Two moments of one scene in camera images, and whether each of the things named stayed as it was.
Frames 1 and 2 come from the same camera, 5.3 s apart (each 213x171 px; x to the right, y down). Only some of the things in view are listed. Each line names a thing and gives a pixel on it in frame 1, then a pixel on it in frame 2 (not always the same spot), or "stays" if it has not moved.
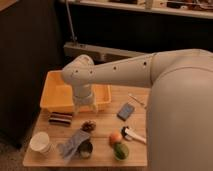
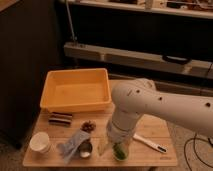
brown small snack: x=88 y=125 stays
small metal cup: x=85 y=148 stays
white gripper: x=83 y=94 to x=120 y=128
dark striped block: x=60 y=119 stays
